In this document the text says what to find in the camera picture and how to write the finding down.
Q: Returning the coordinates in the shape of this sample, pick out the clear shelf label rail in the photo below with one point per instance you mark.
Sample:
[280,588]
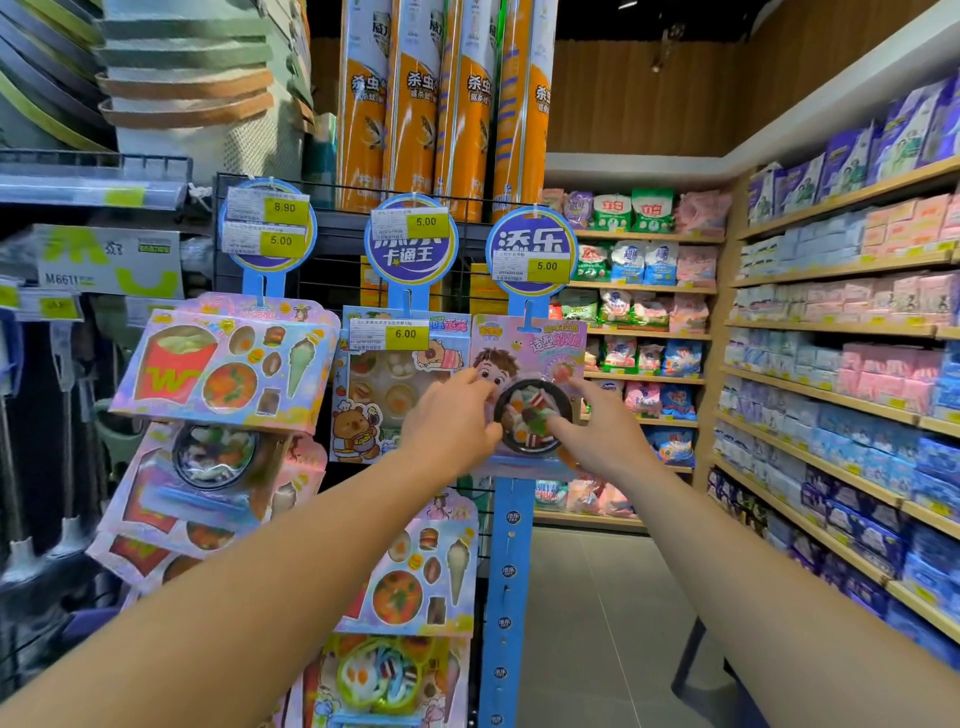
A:
[75,187]

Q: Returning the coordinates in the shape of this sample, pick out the person's right hand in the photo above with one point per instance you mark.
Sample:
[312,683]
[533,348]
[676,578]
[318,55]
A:
[607,442]

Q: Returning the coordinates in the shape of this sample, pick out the rows of pink blue packets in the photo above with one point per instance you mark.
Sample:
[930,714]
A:
[862,315]

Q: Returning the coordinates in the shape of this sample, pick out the dark blue bag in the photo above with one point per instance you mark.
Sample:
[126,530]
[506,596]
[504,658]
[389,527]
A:
[712,675]

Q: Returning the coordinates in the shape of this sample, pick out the person's right forearm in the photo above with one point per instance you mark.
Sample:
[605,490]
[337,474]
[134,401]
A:
[765,592]

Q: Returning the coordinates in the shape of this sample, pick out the pink toy pan food packet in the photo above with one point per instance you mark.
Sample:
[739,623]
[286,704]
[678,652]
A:
[525,352]

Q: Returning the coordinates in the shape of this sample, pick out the yellow box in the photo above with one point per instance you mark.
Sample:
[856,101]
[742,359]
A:
[371,289]
[487,292]

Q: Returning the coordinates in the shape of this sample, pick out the blue hanging display strip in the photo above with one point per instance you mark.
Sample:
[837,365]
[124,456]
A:
[506,570]

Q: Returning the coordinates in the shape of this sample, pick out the black ceiling spotlight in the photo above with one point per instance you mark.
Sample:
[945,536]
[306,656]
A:
[667,45]

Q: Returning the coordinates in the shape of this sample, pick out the person's left forearm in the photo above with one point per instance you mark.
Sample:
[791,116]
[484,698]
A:
[247,600]

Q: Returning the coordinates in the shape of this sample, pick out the black bowl toy food packet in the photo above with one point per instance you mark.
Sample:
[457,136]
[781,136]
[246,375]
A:
[217,480]

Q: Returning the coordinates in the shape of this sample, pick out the stack of grey round basins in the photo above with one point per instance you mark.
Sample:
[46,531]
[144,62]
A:
[45,67]

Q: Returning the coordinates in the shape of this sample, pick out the wooden side shelf unit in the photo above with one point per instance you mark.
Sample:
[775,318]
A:
[847,266]

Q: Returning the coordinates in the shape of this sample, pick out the stack of pastel plastic basins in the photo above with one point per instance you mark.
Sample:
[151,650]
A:
[187,67]

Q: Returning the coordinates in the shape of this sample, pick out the orange insect spray can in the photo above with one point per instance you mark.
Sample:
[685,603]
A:
[362,105]
[465,112]
[525,112]
[412,97]

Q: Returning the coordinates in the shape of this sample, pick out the round blue hanger sign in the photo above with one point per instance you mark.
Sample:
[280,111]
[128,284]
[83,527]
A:
[247,262]
[529,232]
[411,259]

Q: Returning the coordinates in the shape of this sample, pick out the person's right thumb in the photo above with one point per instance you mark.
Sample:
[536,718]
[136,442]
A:
[564,429]

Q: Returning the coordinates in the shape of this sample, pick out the person's left hand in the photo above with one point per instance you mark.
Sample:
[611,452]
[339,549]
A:
[442,431]

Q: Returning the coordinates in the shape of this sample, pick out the wooden end shelf unit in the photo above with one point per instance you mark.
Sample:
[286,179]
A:
[645,285]

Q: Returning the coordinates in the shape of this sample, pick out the rows of laundry detergent bags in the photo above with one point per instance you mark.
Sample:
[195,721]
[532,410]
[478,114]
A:
[630,262]

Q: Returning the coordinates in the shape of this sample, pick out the fries print toy food packet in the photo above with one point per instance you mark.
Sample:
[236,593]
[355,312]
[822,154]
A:
[135,555]
[412,577]
[225,360]

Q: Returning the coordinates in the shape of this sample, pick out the person's left thumb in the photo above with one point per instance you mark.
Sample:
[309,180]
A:
[491,436]

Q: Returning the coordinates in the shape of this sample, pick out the teal packet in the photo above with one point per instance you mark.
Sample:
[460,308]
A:
[321,161]

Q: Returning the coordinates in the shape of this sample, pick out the white yellow price tag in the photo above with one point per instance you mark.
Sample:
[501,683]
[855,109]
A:
[531,268]
[390,334]
[266,241]
[270,206]
[411,223]

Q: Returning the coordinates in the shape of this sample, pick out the white green mop box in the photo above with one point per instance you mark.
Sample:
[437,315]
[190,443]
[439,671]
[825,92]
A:
[112,262]

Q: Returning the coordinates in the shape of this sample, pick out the rows of dark blue packets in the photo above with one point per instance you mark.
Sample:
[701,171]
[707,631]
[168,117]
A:
[862,487]

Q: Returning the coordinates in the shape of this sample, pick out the row of purple white packets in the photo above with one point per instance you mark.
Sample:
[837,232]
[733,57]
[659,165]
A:
[847,157]

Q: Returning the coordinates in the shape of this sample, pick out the bear print toy dumpling packet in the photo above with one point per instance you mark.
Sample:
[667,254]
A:
[375,390]

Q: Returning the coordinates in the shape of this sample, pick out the white woven plastic basket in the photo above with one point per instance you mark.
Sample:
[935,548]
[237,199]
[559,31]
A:
[225,150]

